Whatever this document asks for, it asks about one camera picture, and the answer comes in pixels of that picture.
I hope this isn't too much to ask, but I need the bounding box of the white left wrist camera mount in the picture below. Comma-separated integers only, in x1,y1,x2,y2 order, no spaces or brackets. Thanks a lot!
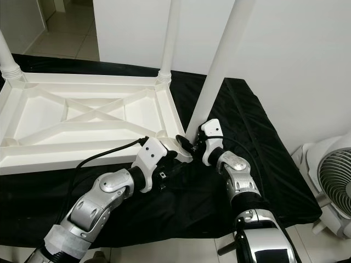
135,136,168,193

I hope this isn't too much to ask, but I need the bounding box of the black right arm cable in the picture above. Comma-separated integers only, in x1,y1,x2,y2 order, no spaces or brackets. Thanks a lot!
204,134,275,209

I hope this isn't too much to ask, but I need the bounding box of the black tablecloth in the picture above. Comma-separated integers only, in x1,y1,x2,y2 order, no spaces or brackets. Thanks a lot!
0,54,323,248

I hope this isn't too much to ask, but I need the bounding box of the white plastic table top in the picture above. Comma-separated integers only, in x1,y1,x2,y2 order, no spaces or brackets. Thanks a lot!
0,71,194,176

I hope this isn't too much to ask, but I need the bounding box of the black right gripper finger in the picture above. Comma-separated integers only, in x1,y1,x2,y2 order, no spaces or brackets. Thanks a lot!
175,134,196,155

